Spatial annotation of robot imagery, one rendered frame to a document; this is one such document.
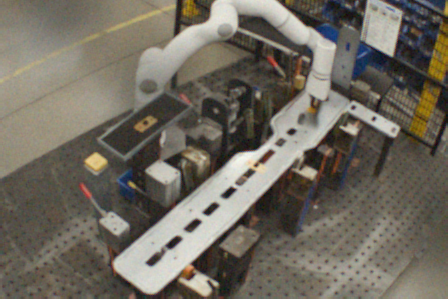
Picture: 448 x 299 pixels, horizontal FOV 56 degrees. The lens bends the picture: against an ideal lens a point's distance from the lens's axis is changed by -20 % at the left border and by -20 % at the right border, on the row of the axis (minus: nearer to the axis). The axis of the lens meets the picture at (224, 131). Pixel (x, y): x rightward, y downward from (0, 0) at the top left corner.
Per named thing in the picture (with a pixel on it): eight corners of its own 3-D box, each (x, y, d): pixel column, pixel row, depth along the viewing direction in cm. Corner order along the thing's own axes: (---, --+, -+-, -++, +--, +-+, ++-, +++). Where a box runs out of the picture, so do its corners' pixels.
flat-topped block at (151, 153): (148, 219, 205) (144, 137, 176) (134, 209, 208) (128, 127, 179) (163, 207, 211) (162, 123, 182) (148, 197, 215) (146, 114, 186)
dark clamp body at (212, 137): (207, 214, 211) (214, 146, 186) (182, 199, 216) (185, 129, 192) (223, 200, 218) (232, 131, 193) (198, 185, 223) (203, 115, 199)
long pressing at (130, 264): (158, 302, 142) (158, 300, 141) (106, 264, 151) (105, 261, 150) (352, 102, 231) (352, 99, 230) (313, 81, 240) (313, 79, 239)
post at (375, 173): (382, 183, 232) (399, 140, 213) (365, 174, 236) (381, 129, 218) (386, 176, 236) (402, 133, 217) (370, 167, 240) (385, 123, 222)
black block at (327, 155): (317, 209, 217) (333, 161, 198) (297, 199, 222) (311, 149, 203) (325, 199, 223) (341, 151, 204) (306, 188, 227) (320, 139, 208)
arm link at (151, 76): (152, 80, 217) (148, 104, 206) (133, 64, 211) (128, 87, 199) (243, 14, 196) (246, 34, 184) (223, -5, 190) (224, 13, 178)
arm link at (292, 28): (268, 12, 202) (316, 54, 217) (274, 30, 190) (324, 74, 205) (283, 0, 198) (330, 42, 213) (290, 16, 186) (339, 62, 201)
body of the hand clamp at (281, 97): (275, 149, 245) (287, 89, 222) (263, 143, 247) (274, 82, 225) (282, 143, 249) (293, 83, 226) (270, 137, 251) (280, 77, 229)
